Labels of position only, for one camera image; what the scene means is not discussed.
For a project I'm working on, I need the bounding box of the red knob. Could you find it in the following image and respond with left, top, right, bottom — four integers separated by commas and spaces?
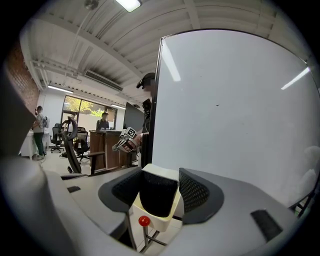
138, 215, 151, 228

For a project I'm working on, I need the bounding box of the white table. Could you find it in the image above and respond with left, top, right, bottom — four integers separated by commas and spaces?
19, 129, 50, 161

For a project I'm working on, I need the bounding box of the dark display panel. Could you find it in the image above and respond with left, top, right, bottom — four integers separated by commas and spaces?
123, 101, 146, 134

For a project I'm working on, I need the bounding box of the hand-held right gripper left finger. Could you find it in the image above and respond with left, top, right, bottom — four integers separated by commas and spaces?
44, 167, 144, 254

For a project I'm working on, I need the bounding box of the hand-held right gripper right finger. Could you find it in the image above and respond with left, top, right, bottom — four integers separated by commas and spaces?
159, 167, 302, 256

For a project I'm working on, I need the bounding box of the wooden desk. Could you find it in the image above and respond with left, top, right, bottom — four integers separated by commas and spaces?
89, 129, 141, 172

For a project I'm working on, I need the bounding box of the ceiling panel lamp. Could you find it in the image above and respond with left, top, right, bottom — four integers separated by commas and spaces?
114, 0, 143, 13

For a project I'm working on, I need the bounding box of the black office chair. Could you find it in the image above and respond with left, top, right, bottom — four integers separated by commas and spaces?
75, 126, 92, 164
49, 122, 66, 154
60, 116, 106, 177

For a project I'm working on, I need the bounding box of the cream plastic bin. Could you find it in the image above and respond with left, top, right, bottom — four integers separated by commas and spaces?
131, 163, 182, 233

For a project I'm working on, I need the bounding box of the ceiling air conditioner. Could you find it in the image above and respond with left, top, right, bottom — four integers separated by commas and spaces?
83, 69, 124, 92

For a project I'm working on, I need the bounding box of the large window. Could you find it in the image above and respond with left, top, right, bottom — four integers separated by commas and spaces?
62, 94, 118, 131

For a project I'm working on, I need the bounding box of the large whiteboard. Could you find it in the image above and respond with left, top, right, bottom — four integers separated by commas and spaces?
151, 29, 320, 209

